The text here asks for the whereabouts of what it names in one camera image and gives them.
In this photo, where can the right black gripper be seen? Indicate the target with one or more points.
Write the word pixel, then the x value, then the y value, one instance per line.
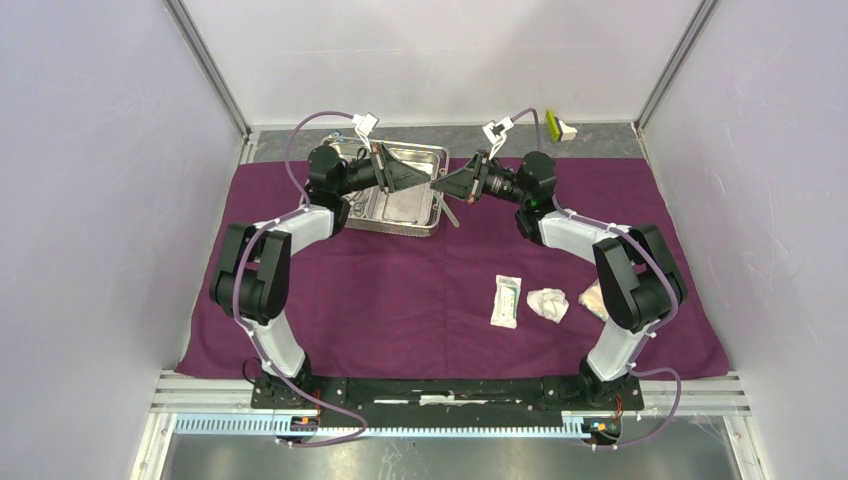
pixel 461 182

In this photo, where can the metal instrument tray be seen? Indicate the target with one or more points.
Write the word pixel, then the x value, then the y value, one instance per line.
pixel 413 212

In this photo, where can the beige gauze roll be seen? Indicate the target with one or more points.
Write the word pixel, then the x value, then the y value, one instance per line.
pixel 592 300

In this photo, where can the white sterile packet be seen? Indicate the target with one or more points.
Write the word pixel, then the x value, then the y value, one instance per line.
pixel 506 302

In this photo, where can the purple cloth wrap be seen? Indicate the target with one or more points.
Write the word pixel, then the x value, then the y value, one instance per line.
pixel 364 304

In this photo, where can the white gauze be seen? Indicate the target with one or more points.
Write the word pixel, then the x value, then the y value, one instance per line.
pixel 548 303

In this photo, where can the yellow green white object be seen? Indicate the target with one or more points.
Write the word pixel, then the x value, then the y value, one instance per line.
pixel 559 130

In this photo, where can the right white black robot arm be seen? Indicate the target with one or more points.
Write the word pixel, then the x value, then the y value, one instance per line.
pixel 641 284

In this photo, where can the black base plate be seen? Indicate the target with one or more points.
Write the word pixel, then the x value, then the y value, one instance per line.
pixel 453 403

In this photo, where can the aluminium frame rail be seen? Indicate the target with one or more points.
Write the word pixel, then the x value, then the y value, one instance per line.
pixel 186 405

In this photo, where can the steel surgical scissors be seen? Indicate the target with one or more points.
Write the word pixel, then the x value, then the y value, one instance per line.
pixel 359 202

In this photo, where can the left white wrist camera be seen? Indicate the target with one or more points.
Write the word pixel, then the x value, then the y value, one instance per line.
pixel 364 125

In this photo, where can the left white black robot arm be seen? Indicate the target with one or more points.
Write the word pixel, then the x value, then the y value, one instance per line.
pixel 251 280

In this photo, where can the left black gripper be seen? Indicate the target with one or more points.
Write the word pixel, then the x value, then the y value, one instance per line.
pixel 396 176

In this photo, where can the steel scalpel handle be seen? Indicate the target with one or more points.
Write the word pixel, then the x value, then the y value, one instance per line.
pixel 448 212

